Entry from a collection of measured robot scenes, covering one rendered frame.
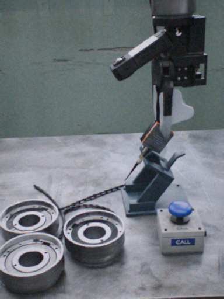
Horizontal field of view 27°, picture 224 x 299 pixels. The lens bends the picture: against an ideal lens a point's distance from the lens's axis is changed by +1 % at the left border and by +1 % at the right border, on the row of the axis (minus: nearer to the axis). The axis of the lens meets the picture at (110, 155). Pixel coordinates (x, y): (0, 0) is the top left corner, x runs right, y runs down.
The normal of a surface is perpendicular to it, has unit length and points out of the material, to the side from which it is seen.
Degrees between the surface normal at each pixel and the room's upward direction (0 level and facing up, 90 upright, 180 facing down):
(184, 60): 84
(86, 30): 90
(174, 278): 0
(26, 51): 90
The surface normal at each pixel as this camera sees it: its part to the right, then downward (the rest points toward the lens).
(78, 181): -0.04, -0.89
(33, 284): 0.21, 0.44
